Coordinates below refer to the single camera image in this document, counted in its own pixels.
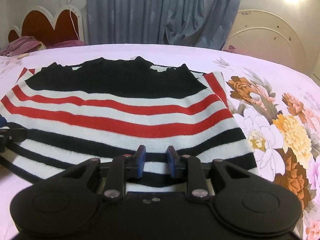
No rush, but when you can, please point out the red black white striped sweater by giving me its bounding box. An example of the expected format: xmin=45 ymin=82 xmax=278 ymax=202
xmin=1 ymin=57 xmax=257 ymax=191

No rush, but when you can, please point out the purple crumpled cloth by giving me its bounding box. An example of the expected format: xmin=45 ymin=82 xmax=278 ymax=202
xmin=1 ymin=36 xmax=86 ymax=57

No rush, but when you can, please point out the pink floral bed sheet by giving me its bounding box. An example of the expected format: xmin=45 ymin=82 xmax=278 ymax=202
xmin=1 ymin=44 xmax=319 ymax=239

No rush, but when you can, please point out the red white heart headboard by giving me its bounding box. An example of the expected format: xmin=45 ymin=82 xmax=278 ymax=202
xmin=8 ymin=5 xmax=84 ymax=45

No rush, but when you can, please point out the pink cloth by wardrobe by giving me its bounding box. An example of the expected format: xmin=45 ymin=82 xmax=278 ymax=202
xmin=223 ymin=45 xmax=250 ymax=55

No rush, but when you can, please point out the blue grey curtain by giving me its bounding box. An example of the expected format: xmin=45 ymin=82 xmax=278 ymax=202
xmin=87 ymin=0 xmax=240 ymax=50

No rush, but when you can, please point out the white hanging cable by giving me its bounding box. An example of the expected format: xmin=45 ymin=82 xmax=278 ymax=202
xmin=58 ymin=0 xmax=81 ymax=41

